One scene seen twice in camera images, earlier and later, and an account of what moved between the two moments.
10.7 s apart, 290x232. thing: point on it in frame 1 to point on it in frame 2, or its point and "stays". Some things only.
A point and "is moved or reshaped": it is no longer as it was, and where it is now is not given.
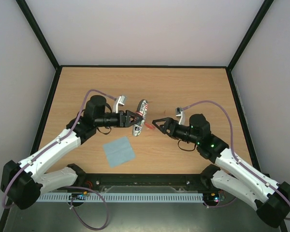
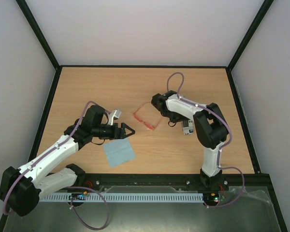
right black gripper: [171, 128] to [156, 100]
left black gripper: [124, 121] to [122, 135]
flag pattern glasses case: [141, 110] is moved or reshaped
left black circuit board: [78, 196] stays
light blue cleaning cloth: [119, 152] stays
